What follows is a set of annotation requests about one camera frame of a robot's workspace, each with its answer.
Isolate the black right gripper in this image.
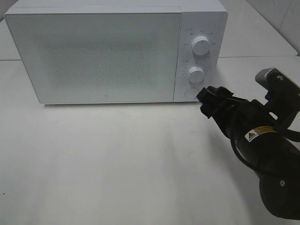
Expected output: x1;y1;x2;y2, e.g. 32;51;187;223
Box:
196;86;277;143

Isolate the round white door button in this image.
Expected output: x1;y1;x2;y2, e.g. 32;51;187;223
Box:
185;87;199;99

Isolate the white microwave door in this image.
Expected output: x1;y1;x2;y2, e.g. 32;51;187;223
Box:
6;13;180;104

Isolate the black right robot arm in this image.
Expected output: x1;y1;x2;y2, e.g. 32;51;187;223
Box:
197;86;300;220

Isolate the lower white microwave knob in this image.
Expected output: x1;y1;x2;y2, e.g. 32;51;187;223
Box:
187;66;205;83

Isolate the white microwave knob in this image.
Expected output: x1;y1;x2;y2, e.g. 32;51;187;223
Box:
191;35;210;56
187;66;205;83

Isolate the upper white microwave knob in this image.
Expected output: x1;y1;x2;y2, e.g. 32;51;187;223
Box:
191;35;210;56

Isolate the white microwave oven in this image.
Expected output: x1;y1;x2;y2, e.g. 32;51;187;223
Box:
4;0;228;105

